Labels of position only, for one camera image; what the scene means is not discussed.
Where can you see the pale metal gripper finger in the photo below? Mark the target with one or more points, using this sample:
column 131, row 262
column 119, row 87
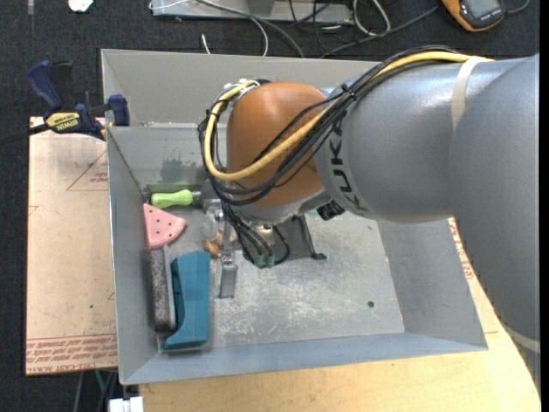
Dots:
column 213, row 219
column 228, row 277

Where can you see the small brown toy food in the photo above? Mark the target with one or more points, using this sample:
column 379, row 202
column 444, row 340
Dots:
column 212, row 244

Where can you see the teal blue angular block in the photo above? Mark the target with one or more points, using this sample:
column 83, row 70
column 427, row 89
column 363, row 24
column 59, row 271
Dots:
column 191, row 298

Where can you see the pink triangular sponge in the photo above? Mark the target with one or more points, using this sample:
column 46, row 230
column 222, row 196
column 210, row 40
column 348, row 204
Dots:
column 161, row 228

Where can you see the grey metal bin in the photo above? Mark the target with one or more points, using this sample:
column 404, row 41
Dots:
column 309, row 290

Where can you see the grey speckled flat block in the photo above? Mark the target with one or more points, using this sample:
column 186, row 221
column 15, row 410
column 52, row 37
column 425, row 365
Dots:
column 161, row 290

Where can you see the brown cardboard board, red print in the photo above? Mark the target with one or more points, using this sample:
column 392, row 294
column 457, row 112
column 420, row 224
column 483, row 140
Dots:
column 68, row 247

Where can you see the black cylinder on white bracket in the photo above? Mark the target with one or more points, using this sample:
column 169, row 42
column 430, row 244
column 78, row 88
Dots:
column 331, row 209

